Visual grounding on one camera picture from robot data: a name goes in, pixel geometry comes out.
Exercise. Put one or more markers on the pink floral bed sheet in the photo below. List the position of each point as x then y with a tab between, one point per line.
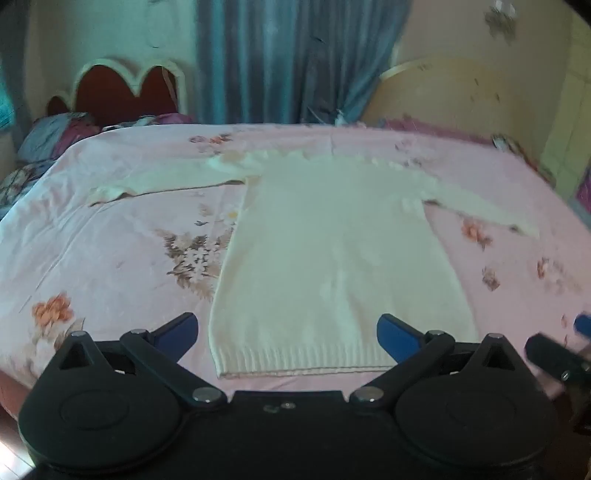
115	258

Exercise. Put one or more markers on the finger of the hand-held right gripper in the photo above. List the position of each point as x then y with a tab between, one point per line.
583	323
551	353

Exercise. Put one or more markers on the red scalloped headboard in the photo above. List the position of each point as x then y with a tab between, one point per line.
120	94

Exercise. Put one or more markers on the white knit sweater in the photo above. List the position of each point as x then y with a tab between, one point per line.
323	258

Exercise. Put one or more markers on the pile of clothes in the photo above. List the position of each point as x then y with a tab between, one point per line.
147	120

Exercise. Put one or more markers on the crystal wall lamp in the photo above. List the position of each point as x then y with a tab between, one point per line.
501	18

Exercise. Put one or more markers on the purple pillow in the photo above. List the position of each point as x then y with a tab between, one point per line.
429	127

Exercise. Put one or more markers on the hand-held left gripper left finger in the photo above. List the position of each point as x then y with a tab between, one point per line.
183	329

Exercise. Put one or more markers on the blue curtain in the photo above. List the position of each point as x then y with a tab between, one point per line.
295	60

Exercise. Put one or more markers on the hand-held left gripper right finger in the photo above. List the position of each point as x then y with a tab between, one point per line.
396	339

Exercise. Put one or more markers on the cream round headboard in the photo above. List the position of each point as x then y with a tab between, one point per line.
461	97

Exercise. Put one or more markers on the patterned cushion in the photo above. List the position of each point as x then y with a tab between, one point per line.
519	154

